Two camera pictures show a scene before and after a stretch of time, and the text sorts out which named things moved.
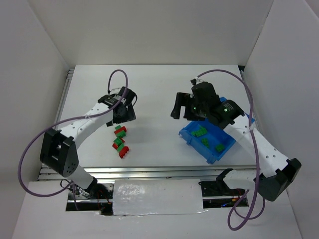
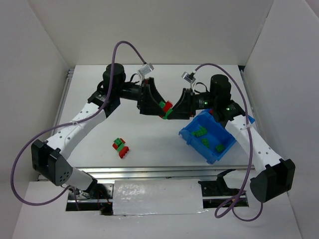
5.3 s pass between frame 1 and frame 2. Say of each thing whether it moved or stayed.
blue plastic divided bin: stayed
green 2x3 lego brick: stayed
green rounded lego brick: stayed
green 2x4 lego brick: stayed
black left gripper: moved
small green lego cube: stayed
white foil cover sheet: stayed
